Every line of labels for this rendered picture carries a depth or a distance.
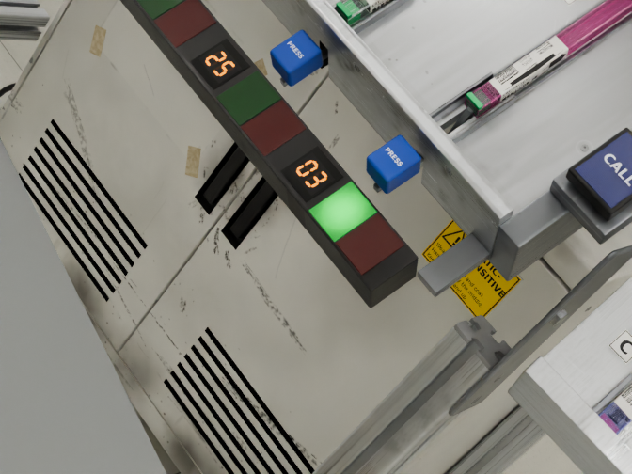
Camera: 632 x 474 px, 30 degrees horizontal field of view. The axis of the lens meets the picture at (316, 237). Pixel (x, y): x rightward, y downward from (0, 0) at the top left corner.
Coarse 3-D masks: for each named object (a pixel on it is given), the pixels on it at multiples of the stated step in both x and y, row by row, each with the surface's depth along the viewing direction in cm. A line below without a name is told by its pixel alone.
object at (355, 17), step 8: (352, 0) 82; (360, 0) 82; (336, 8) 83; (352, 8) 82; (360, 8) 82; (368, 8) 82; (344, 16) 82; (352, 16) 82; (360, 16) 83; (352, 24) 83
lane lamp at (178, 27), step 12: (192, 0) 85; (168, 12) 85; (180, 12) 85; (192, 12) 85; (204, 12) 85; (156, 24) 85; (168, 24) 85; (180, 24) 85; (192, 24) 85; (204, 24) 85; (168, 36) 84; (180, 36) 84; (192, 36) 84
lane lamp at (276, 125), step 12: (276, 108) 82; (288, 108) 82; (252, 120) 81; (264, 120) 81; (276, 120) 81; (288, 120) 81; (252, 132) 81; (264, 132) 81; (276, 132) 81; (288, 132) 81; (300, 132) 81; (264, 144) 81; (276, 144) 81
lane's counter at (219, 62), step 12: (216, 48) 84; (228, 48) 84; (192, 60) 83; (204, 60) 83; (216, 60) 83; (228, 60) 83; (240, 60) 83; (204, 72) 83; (216, 72) 83; (228, 72) 83; (240, 72) 83; (216, 84) 83
